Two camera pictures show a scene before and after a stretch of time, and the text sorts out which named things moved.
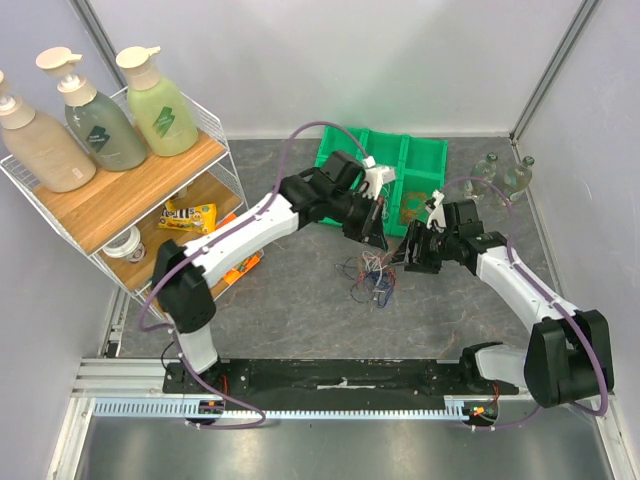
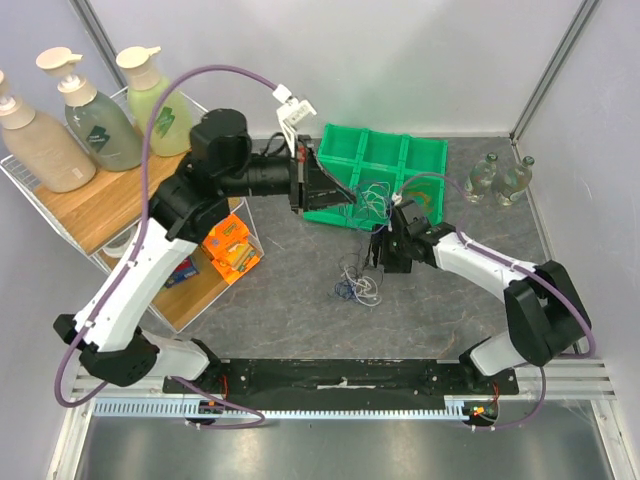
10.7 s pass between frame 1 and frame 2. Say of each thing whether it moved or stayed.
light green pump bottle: stayed
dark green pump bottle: stayed
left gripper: moved
